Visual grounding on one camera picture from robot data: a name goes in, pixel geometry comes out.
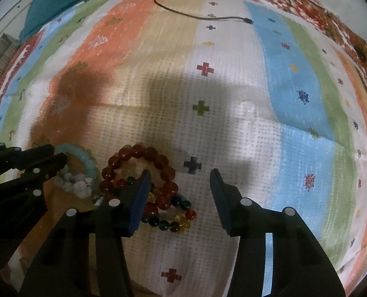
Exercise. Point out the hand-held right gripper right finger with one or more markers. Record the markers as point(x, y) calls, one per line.
point(223, 202)

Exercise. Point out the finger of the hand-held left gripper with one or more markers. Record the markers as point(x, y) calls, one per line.
point(47, 170)
point(16, 157)

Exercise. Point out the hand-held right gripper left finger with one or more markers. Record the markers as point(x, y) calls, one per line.
point(138, 202)

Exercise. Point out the striped printed bedsheet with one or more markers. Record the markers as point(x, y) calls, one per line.
point(233, 83)

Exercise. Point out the white headboard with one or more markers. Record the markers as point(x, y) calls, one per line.
point(3, 26)

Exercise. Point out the teal pillow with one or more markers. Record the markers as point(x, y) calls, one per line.
point(56, 3)

